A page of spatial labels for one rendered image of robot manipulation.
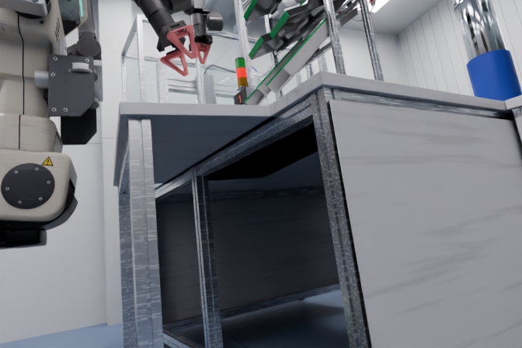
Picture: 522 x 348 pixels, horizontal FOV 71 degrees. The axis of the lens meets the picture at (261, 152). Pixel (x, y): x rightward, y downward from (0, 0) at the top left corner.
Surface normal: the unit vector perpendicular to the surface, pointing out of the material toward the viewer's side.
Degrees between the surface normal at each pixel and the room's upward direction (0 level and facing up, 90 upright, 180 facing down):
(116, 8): 90
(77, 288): 90
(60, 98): 90
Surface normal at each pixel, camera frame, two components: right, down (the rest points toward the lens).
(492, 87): -0.74, -0.06
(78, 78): 0.38, -0.25
